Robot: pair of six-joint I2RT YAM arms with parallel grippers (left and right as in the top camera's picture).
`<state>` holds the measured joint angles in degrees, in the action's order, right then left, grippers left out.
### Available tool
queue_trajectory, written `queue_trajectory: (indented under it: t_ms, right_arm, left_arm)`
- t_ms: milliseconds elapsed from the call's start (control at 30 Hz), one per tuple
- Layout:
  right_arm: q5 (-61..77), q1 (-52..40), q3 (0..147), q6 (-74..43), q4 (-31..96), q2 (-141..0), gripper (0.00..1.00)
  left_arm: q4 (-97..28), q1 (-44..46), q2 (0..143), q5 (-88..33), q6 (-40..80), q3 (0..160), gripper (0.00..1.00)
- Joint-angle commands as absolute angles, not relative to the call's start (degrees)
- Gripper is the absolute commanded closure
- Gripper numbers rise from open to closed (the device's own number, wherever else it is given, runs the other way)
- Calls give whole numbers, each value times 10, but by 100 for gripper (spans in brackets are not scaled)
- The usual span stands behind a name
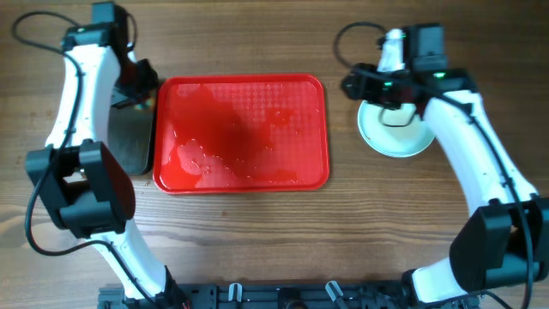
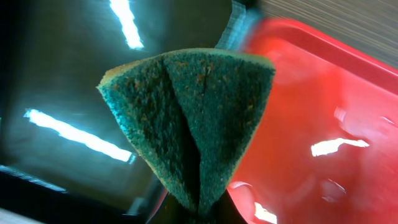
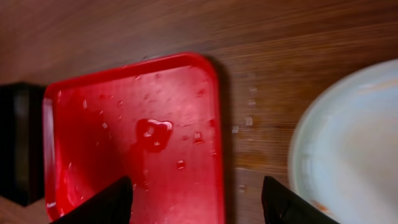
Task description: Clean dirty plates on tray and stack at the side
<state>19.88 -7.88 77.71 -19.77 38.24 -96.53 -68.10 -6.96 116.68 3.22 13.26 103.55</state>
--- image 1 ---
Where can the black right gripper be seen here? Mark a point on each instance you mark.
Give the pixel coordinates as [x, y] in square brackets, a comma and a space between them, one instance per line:
[366, 78]

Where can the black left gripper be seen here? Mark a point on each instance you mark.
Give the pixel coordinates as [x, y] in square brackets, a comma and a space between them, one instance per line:
[152, 82]

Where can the yellow green sponge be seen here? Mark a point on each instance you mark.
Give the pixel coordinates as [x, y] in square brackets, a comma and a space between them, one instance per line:
[146, 105]

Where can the white plate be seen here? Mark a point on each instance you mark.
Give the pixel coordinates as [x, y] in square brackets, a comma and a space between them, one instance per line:
[395, 133]

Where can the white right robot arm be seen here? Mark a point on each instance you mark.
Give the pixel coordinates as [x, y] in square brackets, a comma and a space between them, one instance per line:
[505, 240]

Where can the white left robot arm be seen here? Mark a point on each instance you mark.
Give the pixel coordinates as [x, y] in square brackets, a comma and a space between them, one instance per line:
[75, 175]

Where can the black water tray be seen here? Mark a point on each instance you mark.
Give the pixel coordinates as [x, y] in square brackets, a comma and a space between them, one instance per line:
[129, 138]

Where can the red plastic tray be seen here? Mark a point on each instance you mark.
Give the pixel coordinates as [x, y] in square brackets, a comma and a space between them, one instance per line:
[241, 134]

